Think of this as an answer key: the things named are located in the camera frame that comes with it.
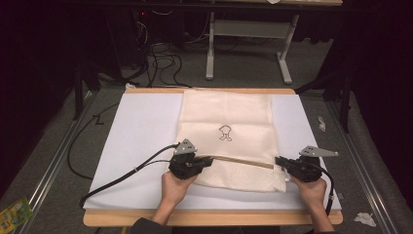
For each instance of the person's left hand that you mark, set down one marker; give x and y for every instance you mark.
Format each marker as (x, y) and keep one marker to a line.
(177, 191)

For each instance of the small white cloth scrap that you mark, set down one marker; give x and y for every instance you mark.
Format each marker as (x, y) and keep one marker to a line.
(130, 86)

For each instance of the white table mat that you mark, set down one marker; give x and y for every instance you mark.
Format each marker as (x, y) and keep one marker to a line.
(142, 130)

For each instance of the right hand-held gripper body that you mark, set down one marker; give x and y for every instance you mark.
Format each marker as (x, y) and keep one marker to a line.
(305, 170)

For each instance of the white-framed desk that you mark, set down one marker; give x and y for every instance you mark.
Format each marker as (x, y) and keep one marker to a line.
(250, 29)

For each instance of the crumpled white paper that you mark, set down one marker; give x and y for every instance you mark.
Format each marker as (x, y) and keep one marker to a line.
(365, 219)

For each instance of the metal floor rail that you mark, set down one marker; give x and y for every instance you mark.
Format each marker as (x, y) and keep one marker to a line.
(363, 182)
(48, 169)

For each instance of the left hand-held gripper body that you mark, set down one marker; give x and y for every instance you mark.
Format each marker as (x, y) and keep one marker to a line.
(185, 165)

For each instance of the person's right hand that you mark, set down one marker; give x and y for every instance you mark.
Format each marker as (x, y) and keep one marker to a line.
(311, 193)

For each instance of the green printed packet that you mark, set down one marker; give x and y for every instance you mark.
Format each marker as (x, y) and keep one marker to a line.
(14, 216)

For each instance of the black metal stand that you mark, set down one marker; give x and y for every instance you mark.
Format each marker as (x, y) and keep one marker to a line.
(345, 104)
(78, 94)

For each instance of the cream mesh laundry bag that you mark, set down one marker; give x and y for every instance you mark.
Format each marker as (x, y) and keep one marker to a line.
(227, 107)

